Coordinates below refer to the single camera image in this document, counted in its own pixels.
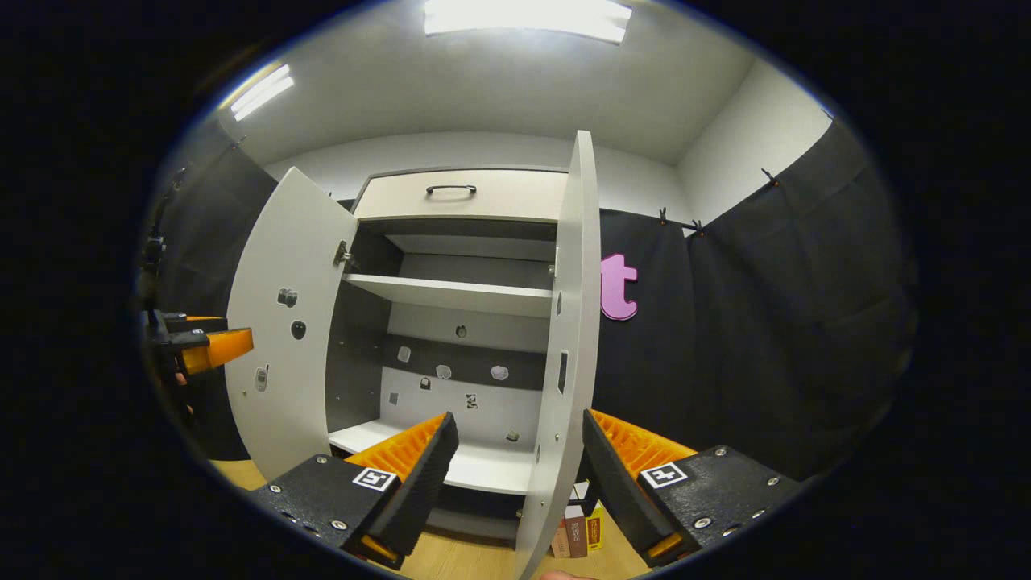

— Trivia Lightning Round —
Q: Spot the black backdrop cloth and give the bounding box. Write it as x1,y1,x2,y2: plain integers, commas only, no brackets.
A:
594,117,919,484
141,137,279,462

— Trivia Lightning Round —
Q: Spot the brown product box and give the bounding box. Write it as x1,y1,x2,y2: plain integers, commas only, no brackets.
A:
564,506,589,558

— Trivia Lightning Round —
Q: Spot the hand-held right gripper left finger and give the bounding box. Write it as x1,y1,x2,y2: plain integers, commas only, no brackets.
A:
250,411,460,571

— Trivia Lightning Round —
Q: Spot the yellow product box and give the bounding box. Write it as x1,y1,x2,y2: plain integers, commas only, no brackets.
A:
573,482,606,552

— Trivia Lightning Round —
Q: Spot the large ceiling light panel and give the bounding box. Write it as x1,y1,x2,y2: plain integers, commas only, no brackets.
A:
424,0,633,44

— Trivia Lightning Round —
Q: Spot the beige cabinet drawer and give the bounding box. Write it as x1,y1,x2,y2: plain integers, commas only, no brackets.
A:
354,169,571,222

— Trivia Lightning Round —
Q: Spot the cabinet door with headphone sticker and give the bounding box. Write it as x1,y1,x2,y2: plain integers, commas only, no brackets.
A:
514,130,602,580

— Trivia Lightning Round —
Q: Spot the beige double-door shoe cabinet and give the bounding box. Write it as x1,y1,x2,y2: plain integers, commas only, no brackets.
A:
326,165,574,542

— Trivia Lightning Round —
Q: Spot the cabinet door with camera sticker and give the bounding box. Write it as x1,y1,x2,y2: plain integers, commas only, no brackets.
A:
224,167,359,483

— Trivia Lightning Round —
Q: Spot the small ceiling light panel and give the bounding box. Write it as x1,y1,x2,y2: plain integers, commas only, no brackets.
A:
228,64,296,122

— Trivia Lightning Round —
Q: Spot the white cabinet shelf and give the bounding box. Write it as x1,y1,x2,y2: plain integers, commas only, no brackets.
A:
328,419,539,496
342,272,555,319

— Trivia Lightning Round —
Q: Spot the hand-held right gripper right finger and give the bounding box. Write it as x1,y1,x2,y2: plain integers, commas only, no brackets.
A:
582,408,806,569

